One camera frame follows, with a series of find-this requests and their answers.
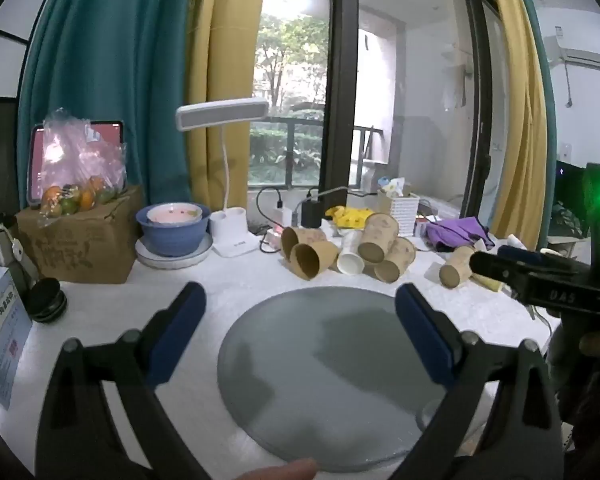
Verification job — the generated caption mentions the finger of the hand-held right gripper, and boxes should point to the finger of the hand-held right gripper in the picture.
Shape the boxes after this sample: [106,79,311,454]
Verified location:
[496,244,583,275]
[469,251,541,292]

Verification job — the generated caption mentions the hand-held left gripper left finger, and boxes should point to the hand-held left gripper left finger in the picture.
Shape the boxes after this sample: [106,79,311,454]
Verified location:
[35,281,211,480]

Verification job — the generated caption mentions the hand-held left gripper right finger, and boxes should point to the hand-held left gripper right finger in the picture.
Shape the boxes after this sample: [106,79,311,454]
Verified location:
[390,282,566,480]

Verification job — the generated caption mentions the brown paper cup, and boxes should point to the brown paper cup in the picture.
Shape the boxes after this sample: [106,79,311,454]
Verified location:
[280,226,328,261]
[290,240,342,281]
[439,245,477,290]
[373,236,417,283]
[357,212,400,264]

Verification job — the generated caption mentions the white paper cup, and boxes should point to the white paper cup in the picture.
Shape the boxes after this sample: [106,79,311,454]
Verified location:
[337,230,366,276]

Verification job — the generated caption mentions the person's right hand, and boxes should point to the person's right hand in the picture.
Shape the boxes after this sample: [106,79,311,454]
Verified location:
[577,327,600,359]

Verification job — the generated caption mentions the person's left hand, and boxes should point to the person's left hand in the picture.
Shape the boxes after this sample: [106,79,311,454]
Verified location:
[232,458,319,480]

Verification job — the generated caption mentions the purple cloth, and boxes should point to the purple cloth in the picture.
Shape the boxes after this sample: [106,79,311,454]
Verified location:
[424,216,496,253]

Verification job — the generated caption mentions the black monitor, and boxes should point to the black monitor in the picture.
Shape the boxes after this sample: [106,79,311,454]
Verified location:
[554,160,597,241]

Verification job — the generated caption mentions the white plate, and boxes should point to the white plate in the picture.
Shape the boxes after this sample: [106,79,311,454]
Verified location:
[135,232,214,268]

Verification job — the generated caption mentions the blue bowl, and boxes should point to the blue bowl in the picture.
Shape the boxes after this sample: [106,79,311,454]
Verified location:
[135,202,212,257]

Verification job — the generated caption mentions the grey round mat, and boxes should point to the grey round mat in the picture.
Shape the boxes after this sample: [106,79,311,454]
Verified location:
[216,286,481,474]

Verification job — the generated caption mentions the pink bowl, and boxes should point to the pink bowl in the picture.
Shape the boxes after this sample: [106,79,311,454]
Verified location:
[146,204,204,226]

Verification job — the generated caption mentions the white tissue box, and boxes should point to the white tissue box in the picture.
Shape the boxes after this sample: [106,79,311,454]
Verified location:
[377,177,421,237]

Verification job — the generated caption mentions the white power strip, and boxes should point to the white power strip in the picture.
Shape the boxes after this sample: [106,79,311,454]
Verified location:
[260,225,293,254]

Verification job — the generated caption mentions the cardboard box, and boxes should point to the cardboard box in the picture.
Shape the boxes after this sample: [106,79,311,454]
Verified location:
[16,185,145,285]

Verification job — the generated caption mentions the white desk lamp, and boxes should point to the white desk lamp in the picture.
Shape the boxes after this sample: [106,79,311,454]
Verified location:
[175,98,271,259]

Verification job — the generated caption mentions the black round lid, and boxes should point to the black round lid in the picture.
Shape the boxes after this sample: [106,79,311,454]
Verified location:
[26,278,68,324]

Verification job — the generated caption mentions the yellow cloth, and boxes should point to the yellow cloth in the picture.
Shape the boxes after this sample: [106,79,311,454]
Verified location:
[325,205,377,231]

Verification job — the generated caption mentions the yellow curtain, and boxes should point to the yellow curtain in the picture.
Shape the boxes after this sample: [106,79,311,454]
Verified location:
[185,0,272,213]
[480,0,557,251]

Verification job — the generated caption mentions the white charger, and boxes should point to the white charger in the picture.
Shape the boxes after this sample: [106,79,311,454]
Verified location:
[271,202,295,228]

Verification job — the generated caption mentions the black charger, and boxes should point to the black charger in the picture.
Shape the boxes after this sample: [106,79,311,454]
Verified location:
[300,199,324,228]

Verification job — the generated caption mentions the blue printed carton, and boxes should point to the blue printed carton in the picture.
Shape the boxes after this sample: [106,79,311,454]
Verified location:
[0,265,34,411]

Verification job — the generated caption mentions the plastic bag of oranges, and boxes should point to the plastic bag of oranges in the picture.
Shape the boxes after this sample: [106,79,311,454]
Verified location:
[38,107,129,221]

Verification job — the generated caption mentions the steel thermos flask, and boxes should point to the steel thermos flask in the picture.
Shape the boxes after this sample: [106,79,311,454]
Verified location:
[0,213,36,291]

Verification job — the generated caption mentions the balcony railing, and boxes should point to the balcony railing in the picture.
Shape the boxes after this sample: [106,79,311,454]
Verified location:
[248,115,326,188]

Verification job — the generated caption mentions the white air conditioner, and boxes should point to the white air conditioner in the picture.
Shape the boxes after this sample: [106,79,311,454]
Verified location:
[547,35,600,73]

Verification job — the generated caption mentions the tablet with pink screen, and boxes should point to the tablet with pink screen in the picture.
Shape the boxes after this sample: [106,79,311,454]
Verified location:
[27,120,125,209]

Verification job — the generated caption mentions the teal curtain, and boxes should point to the teal curtain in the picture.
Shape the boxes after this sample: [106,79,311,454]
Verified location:
[16,0,204,211]

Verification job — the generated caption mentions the black cable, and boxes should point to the black cable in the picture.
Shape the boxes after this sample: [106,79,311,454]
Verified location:
[256,186,284,233]

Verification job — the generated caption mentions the dark window frame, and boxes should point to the dark window frame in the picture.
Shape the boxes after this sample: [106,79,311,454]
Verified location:
[319,0,361,201]

